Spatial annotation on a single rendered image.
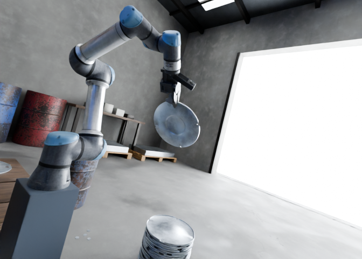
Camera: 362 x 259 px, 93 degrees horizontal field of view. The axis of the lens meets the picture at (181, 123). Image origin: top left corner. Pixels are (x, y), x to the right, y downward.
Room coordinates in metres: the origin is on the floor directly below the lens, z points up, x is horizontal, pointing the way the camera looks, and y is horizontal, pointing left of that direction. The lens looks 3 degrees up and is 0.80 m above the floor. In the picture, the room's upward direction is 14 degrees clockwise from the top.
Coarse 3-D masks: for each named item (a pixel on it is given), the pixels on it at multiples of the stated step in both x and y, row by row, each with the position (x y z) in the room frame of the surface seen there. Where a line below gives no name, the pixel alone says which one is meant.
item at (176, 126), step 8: (160, 104) 0.95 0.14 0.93; (184, 104) 0.89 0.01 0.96; (160, 112) 0.98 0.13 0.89; (168, 112) 0.95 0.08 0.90; (176, 112) 0.93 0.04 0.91; (184, 112) 0.90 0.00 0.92; (192, 112) 0.88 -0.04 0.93; (160, 120) 1.00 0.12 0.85; (168, 120) 0.99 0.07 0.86; (176, 120) 0.96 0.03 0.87; (184, 120) 0.93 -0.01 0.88; (192, 120) 0.91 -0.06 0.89; (160, 128) 1.03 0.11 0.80; (168, 128) 1.01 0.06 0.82; (176, 128) 0.99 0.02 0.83; (184, 128) 0.96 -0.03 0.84; (192, 128) 0.93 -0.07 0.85; (168, 136) 1.04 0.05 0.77; (176, 136) 1.01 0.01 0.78; (184, 136) 0.98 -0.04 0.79; (192, 136) 0.96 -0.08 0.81; (176, 144) 1.04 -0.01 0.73; (184, 144) 1.01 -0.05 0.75
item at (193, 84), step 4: (172, 76) 0.78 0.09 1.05; (176, 76) 0.78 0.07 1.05; (180, 76) 0.79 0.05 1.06; (184, 76) 0.80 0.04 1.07; (176, 80) 0.79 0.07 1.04; (180, 80) 0.78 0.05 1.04; (184, 80) 0.78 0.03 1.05; (188, 80) 0.80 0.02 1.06; (184, 84) 0.79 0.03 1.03; (188, 84) 0.78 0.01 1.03; (192, 84) 0.79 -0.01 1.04; (188, 88) 0.80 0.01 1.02; (192, 88) 0.79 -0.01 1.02
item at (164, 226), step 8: (152, 216) 1.13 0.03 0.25; (160, 216) 1.16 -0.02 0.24; (168, 216) 1.19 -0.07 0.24; (152, 224) 1.05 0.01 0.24; (160, 224) 1.07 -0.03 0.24; (168, 224) 1.08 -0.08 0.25; (176, 224) 1.12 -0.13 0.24; (184, 224) 1.14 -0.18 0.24; (152, 232) 0.97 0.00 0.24; (160, 232) 0.99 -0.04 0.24; (168, 232) 1.00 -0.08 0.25; (176, 232) 1.02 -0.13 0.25; (184, 232) 1.05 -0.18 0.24; (192, 232) 1.07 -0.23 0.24; (160, 240) 0.92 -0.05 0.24; (168, 240) 0.94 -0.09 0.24; (176, 240) 0.96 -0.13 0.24; (184, 240) 0.97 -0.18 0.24; (192, 240) 0.98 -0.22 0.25
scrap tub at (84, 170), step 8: (80, 160) 1.36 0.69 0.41; (96, 160) 1.51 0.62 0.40; (72, 168) 1.34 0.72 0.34; (80, 168) 1.38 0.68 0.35; (88, 168) 1.43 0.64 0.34; (72, 176) 1.35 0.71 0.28; (80, 176) 1.39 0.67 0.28; (88, 176) 1.46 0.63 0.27; (80, 184) 1.41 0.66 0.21; (88, 184) 1.50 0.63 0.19; (80, 192) 1.43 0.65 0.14; (80, 200) 1.46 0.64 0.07
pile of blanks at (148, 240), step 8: (144, 232) 1.05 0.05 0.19; (144, 240) 0.99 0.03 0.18; (152, 240) 0.94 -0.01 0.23; (144, 248) 0.97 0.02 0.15; (152, 248) 0.93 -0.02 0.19; (160, 248) 0.91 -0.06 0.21; (168, 248) 0.91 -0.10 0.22; (176, 248) 0.91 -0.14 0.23; (184, 248) 0.94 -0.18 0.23; (144, 256) 0.97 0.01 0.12; (152, 256) 0.93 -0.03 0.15; (160, 256) 0.92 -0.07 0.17; (168, 256) 0.91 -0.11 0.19; (176, 256) 0.92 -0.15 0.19; (184, 256) 0.95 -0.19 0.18
